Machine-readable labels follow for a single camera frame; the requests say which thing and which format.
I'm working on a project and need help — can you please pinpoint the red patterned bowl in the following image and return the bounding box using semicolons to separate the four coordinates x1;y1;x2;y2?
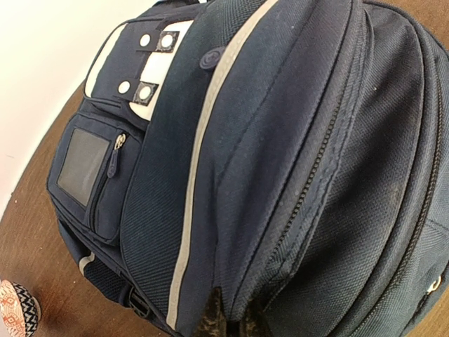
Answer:
1;279;41;337

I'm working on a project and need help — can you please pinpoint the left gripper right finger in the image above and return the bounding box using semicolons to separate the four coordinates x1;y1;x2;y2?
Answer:
239;301;269;337

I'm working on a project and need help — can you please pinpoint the navy blue backpack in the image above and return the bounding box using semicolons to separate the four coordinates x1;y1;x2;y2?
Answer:
47;1;448;336

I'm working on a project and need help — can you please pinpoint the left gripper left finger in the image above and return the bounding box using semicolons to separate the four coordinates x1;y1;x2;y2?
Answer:
194;287;227;337

